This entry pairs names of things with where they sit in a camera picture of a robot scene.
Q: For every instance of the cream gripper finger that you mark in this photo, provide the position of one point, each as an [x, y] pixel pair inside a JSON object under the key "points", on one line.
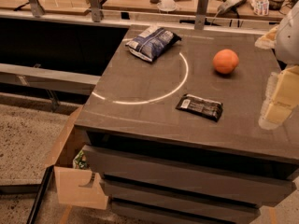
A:
{"points": [[273, 115], [268, 40]]}

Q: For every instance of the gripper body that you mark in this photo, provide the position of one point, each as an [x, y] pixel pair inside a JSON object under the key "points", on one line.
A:
{"points": [[289, 39]]}

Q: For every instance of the black rxbar chocolate wrapper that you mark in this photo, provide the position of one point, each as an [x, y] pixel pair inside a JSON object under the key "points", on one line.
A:
{"points": [[202, 107]]}

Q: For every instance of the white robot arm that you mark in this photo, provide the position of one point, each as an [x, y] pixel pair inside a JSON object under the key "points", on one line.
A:
{"points": [[287, 40]]}

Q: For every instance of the blue chip bag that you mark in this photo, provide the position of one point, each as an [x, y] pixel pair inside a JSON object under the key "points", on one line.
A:
{"points": [[152, 43]]}

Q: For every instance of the green snack bag in box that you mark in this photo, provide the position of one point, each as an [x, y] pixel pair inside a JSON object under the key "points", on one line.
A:
{"points": [[80, 161]]}

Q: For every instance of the colourful snack packet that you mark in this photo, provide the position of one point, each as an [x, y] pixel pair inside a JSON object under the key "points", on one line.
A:
{"points": [[260, 7]]}

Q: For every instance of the black mesh cup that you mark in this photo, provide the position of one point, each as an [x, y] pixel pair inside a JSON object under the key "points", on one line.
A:
{"points": [[275, 4]]}

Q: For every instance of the orange fruit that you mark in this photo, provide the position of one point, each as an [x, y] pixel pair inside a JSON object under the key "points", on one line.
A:
{"points": [[225, 61]]}

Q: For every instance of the grey handheld device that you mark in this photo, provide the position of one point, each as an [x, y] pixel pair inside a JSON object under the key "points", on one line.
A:
{"points": [[228, 5]]}

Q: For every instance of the grey drawer cabinet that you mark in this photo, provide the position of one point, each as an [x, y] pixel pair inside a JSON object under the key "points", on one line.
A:
{"points": [[173, 167]]}

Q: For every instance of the white bowl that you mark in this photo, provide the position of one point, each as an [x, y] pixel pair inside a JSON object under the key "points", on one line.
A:
{"points": [[167, 5]]}

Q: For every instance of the cardboard box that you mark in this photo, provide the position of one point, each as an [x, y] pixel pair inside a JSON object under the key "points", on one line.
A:
{"points": [[74, 186]]}

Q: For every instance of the metal railing frame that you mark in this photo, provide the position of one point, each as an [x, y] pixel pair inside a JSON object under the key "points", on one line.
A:
{"points": [[123, 13]]}

